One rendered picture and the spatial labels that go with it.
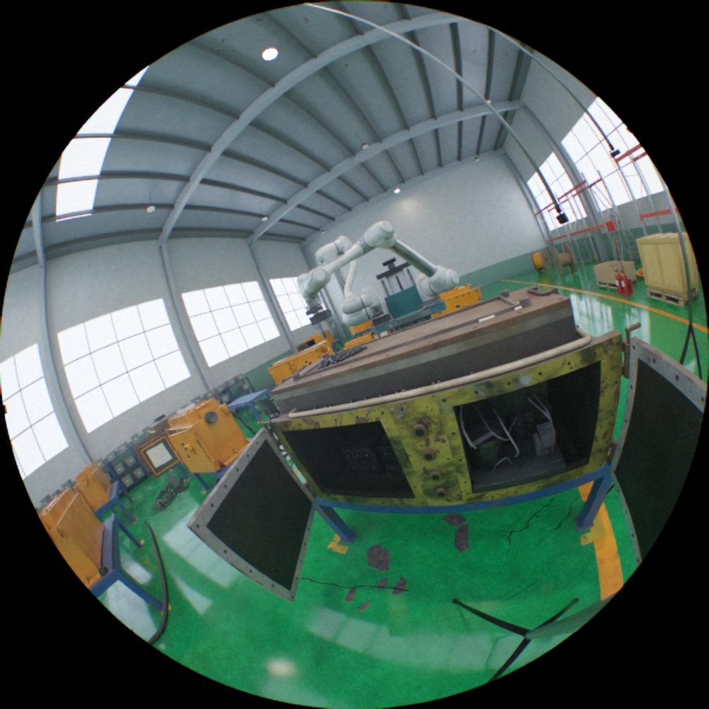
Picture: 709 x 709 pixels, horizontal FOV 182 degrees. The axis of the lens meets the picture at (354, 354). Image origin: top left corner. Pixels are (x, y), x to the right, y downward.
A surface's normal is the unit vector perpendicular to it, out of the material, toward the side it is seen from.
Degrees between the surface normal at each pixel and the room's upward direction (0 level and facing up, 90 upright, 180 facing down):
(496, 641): 0
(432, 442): 90
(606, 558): 0
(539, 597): 0
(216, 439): 90
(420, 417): 90
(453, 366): 90
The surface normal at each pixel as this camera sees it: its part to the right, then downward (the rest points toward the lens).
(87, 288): 0.83, -0.29
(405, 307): -0.40, 0.33
